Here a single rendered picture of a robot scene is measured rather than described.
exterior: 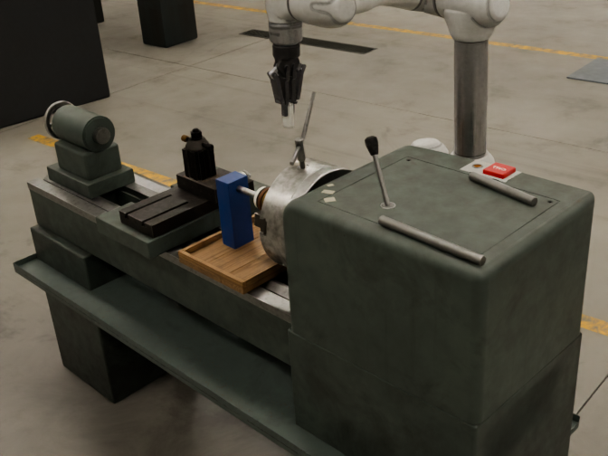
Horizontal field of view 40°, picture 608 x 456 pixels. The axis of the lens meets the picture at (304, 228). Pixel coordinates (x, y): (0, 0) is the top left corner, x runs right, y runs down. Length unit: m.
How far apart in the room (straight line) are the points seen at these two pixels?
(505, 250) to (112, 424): 2.03
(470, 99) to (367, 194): 0.67
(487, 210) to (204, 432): 1.70
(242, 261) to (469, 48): 0.92
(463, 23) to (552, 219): 0.77
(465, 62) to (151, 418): 1.82
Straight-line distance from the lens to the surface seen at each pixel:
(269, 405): 2.49
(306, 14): 2.11
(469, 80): 2.55
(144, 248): 2.64
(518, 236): 1.84
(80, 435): 3.39
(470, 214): 1.92
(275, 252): 2.24
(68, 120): 3.17
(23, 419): 3.55
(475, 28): 2.47
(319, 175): 2.18
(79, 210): 3.07
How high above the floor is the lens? 2.12
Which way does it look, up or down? 27 degrees down
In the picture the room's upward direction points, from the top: 4 degrees counter-clockwise
